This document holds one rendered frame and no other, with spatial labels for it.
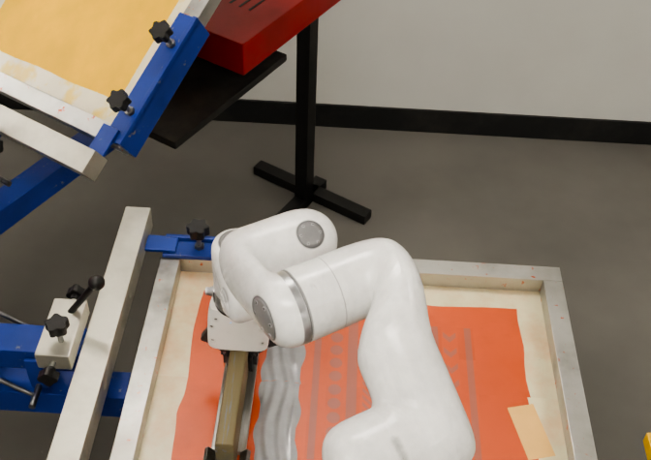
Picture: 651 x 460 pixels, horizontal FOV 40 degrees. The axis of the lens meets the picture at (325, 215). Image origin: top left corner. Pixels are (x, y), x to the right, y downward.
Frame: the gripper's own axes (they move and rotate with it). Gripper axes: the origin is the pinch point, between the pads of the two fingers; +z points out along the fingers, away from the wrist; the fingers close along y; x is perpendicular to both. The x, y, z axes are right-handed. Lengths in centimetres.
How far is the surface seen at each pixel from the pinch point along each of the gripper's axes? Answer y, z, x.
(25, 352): -36.0, -2.0, -3.6
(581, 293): 101, 102, 112
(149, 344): -16.8, 2.7, 3.5
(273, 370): 5.6, 5.2, 1.5
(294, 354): 8.9, 5.3, 5.2
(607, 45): 114, 57, 199
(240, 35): -10, -8, 89
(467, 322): 41.3, 5.9, 16.1
